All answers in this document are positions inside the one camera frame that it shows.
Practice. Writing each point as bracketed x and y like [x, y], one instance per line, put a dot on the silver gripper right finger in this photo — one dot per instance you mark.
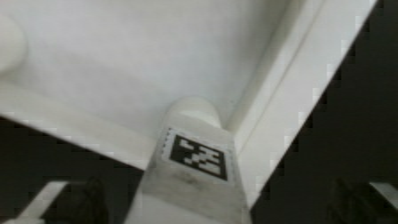
[363, 203]

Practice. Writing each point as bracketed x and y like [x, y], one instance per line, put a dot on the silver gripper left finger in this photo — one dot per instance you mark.
[66, 204]

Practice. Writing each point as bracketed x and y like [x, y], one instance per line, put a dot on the white table leg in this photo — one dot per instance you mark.
[191, 189]

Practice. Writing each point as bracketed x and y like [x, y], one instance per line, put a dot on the white square table top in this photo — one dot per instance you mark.
[123, 54]

